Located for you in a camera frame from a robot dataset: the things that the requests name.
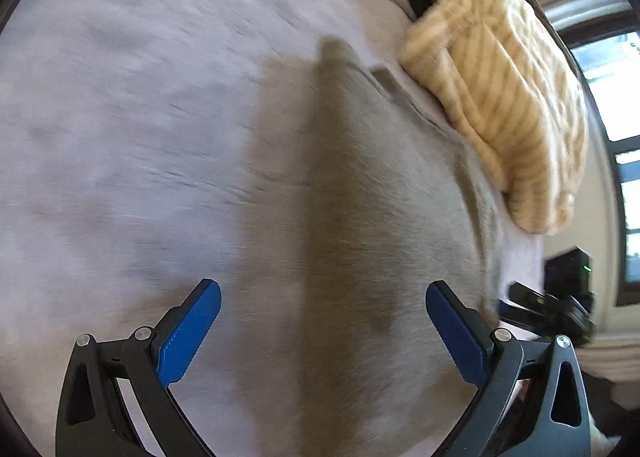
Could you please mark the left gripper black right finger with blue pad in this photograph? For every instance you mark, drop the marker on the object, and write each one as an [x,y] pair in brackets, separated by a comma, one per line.
[530,398]

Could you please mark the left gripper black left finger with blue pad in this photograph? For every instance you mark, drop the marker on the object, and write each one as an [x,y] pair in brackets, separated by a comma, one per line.
[93,419]

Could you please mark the cream striped knit garment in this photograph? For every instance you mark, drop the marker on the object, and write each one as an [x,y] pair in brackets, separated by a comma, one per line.
[511,90]

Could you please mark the grey fleece garment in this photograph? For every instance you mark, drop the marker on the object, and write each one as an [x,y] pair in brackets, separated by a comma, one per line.
[358,202]

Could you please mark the lavender plush bed blanket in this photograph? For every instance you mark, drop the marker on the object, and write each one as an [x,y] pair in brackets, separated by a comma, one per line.
[127,131]

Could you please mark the black framed window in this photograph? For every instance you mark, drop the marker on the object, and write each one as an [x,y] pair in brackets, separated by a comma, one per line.
[603,36]

